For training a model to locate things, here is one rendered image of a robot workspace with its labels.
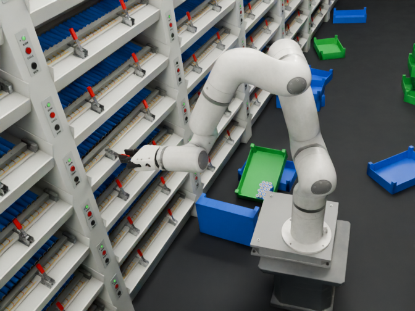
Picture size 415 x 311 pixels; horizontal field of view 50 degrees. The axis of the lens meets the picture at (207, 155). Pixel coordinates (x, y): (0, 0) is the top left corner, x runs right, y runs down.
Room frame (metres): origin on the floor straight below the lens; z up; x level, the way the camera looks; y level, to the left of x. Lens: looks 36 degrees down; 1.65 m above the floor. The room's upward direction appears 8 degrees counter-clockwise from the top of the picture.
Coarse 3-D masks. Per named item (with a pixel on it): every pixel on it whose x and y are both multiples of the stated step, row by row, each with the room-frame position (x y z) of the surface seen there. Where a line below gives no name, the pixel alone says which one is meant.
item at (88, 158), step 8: (152, 96) 1.67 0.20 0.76; (160, 96) 1.70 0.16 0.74; (152, 104) 1.64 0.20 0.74; (136, 112) 1.56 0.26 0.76; (128, 120) 1.51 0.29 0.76; (136, 120) 1.53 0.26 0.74; (120, 128) 1.46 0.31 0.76; (128, 128) 1.48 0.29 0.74; (112, 136) 1.42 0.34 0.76; (120, 136) 1.43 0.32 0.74; (104, 144) 1.37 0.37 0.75; (112, 144) 1.39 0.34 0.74; (96, 152) 1.33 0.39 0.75; (88, 160) 1.29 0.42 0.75; (96, 160) 1.30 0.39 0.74; (88, 168) 1.26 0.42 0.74
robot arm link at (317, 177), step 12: (300, 156) 1.16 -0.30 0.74; (312, 156) 1.13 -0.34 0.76; (324, 156) 1.13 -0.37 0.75; (300, 168) 1.11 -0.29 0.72; (312, 168) 1.08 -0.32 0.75; (324, 168) 1.07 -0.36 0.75; (300, 180) 1.08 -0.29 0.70; (312, 180) 1.05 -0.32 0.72; (324, 180) 1.04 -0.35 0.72; (336, 180) 1.06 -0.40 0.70; (300, 192) 1.08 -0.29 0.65; (312, 192) 1.04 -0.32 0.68; (324, 192) 1.04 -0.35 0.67; (300, 204) 1.13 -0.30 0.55; (312, 204) 1.11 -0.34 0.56; (324, 204) 1.13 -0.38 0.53
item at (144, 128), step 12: (156, 84) 1.75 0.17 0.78; (156, 96) 1.71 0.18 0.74; (168, 96) 1.72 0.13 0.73; (156, 108) 1.64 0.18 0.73; (168, 108) 1.65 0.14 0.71; (132, 120) 1.54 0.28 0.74; (144, 120) 1.55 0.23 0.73; (156, 120) 1.56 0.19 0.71; (120, 132) 1.47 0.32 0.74; (132, 132) 1.48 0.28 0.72; (144, 132) 1.48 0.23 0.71; (108, 144) 1.39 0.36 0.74; (120, 144) 1.40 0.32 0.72; (132, 144) 1.41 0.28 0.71; (96, 156) 1.33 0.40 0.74; (96, 168) 1.27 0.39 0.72; (108, 168) 1.28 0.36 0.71; (96, 180) 1.22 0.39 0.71
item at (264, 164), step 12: (252, 144) 2.00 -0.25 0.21; (252, 156) 2.01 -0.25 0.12; (264, 156) 1.98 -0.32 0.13; (276, 156) 1.96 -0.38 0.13; (252, 168) 1.94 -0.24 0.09; (264, 168) 1.92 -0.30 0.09; (276, 168) 1.89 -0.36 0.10; (240, 180) 1.86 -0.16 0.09; (252, 180) 1.88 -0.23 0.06; (264, 180) 1.85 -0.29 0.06; (276, 180) 1.83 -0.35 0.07; (240, 192) 1.80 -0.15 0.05; (252, 192) 1.82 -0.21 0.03; (276, 192) 1.77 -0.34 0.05
